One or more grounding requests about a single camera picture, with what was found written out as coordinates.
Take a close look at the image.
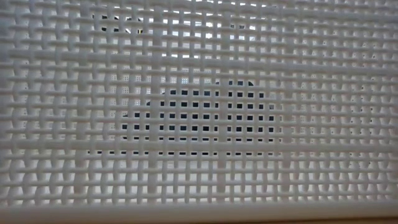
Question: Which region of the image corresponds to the navy blue garment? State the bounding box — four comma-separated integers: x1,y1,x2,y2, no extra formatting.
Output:
88,79,276,156

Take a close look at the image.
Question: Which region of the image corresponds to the white plastic woven basket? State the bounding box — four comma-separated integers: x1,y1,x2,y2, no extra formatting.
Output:
0,0,398,222

